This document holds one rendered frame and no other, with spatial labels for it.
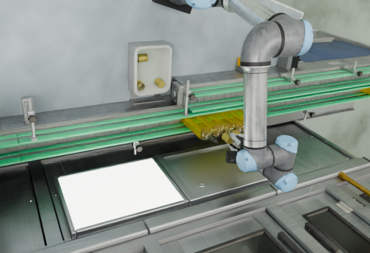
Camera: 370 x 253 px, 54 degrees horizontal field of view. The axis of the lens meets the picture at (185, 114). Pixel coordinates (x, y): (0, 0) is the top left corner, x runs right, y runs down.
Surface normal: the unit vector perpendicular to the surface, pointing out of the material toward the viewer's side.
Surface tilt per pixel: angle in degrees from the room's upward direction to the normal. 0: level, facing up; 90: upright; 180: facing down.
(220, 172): 91
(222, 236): 90
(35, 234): 90
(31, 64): 0
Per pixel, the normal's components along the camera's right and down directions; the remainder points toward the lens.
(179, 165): 0.07, -0.90
